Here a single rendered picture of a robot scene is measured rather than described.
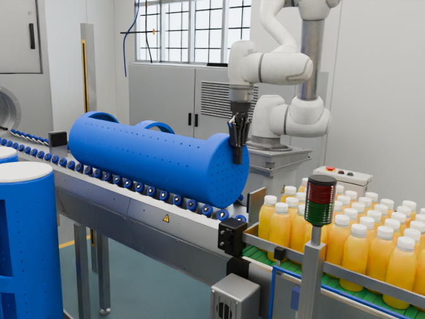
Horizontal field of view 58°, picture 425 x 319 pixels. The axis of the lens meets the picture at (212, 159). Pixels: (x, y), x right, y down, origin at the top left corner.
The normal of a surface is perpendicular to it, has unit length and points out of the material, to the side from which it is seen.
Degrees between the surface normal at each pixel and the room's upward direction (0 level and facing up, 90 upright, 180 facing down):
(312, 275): 90
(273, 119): 87
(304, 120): 105
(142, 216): 70
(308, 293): 90
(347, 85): 90
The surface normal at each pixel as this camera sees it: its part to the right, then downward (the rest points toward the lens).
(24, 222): 0.53, 0.23
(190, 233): -0.58, -0.16
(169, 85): -0.69, 0.15
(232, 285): 0.04, -0.97
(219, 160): 0.78, 0.18
